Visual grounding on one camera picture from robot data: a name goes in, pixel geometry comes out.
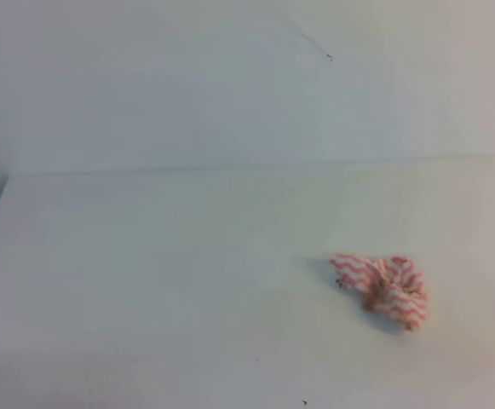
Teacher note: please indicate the pink white striped rag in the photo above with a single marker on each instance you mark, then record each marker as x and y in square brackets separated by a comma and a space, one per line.
[391, 286]

